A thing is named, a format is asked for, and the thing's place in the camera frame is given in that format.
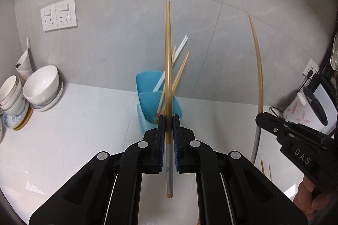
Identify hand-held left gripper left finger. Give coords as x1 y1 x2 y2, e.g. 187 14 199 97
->
29 114 166 225

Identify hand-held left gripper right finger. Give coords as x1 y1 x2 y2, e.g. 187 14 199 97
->
172 114 308 225

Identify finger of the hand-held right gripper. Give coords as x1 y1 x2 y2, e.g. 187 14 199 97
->
256 112 332 145

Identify blue plastic utensil holder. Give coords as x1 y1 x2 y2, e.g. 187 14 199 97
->
136 70 185 133

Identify white banded wooden chopstick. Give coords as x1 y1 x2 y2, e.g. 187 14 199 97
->
164 0 175 198

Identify person's right hand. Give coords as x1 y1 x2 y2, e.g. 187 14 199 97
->
296 177 335 215

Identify white rice cooker pink flowers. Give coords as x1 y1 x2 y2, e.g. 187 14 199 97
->
282 86 329 133

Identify white box appliance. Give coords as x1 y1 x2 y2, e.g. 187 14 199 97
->
313 83 338 136

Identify pale net bag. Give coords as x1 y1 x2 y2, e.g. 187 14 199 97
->
329 32 338 70

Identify white plate with dark rim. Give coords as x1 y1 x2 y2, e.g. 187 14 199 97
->
28 78 64 112

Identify round wooden coaster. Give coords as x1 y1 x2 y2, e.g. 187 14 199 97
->
12 107 34 132

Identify large white ceramic bowl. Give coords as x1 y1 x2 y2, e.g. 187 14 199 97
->
22 65 60 105

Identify blue and white patterned dish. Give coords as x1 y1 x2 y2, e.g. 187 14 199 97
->
2 109 30 130

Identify white tilted ceramic cup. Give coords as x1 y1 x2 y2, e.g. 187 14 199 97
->
15 47 34 81

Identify black power cable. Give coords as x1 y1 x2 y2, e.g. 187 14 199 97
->
269 106 285 120

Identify white wall socket with plug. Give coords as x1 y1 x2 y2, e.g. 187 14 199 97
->
301 58 320 91

